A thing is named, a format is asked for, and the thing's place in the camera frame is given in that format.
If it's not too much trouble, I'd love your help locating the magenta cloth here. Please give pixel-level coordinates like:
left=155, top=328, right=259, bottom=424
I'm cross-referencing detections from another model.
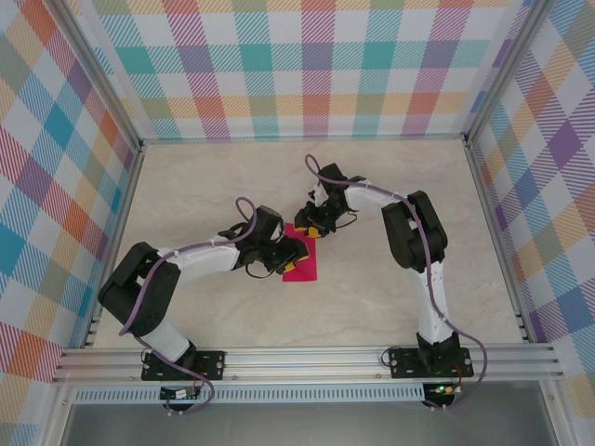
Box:
left=282, top=222, right=320, bottom=283

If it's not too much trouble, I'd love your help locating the grey metal panel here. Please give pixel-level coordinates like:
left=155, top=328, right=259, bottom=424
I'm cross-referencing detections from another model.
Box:
left=59, top=402, right=559, bottom=446

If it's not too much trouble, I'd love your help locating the thin aluminium rail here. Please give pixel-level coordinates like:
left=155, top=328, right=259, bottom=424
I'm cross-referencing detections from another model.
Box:
left=139, top=136, right=469, bottom=144

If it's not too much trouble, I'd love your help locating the long aluminium frame rail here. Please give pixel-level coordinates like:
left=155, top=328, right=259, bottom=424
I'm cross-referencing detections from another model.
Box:
left=49, top=343, right=567, bottom=386

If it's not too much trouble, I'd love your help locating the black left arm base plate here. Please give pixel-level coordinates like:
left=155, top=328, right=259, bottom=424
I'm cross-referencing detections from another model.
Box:
left=140, top=349, right=228, bottom=383

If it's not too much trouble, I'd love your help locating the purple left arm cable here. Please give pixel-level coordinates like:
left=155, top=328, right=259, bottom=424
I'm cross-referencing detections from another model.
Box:
left=118, top=197, right=261, bottom=417

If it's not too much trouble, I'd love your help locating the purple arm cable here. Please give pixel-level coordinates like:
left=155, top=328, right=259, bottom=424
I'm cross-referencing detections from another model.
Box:
left=118, top=197, right=261, bottom=417
left=304, top=153, right=488, bottom=413

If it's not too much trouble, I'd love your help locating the slotted grey cable duct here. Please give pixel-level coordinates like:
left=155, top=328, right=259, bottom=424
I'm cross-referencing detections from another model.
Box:
left=73, top=387, right=428, bottom=406

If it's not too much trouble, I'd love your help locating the aluminium side rail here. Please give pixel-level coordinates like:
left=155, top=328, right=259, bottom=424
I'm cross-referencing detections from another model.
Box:
left=81, top=138, right=146, bottom=349
left=463, top=138, right=531, bottom=345

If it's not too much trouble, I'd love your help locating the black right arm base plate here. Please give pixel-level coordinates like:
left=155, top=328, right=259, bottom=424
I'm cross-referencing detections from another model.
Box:
left=388, top=347, right=475, bottom=380

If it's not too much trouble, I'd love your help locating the black round cable mount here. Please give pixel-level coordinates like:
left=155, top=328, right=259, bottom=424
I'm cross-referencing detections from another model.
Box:
left=162, top=398, right=199, bottom=416
left=420, top=394, right=456, bottom=411

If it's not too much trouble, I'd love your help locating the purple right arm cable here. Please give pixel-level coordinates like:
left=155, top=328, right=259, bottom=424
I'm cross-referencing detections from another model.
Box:
left=304, top=153, right=488, bottom=413

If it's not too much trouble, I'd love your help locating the aluminium frame post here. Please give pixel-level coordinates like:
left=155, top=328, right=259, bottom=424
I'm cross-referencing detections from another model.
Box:
left=462, top=0, right=554, bottom=145
left=54, top=0, right=144, bottom=152

